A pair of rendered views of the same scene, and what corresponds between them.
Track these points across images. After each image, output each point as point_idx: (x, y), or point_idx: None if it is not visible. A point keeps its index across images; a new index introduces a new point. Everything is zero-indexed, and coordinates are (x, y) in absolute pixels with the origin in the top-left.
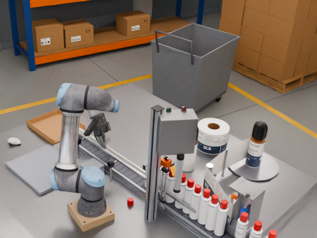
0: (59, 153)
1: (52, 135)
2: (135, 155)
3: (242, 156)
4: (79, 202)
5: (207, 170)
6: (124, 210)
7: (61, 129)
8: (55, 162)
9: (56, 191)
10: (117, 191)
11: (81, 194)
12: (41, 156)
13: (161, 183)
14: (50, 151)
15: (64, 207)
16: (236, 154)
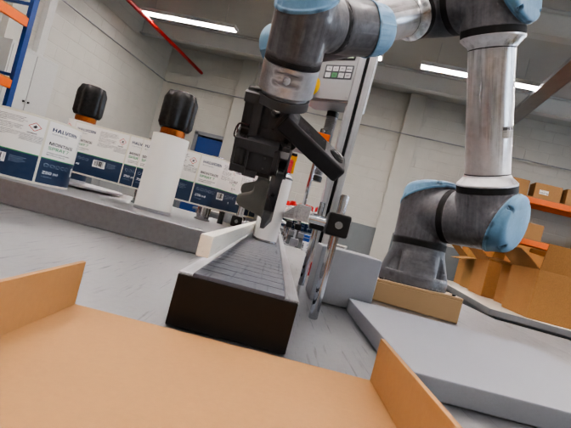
0: (511, 152)
1: (322, 406)
2: (143, 250)
3: (84, 166)
4: (445, 269)
5: (224, 166)
6: None
7: (514, 89)
8: (431, 337)
9: None
10: None
11: (447, 244)
12: (491, 370)
13: (309, 188)
14: (431, 357)
15: (462, 327)
16: (108, 156)
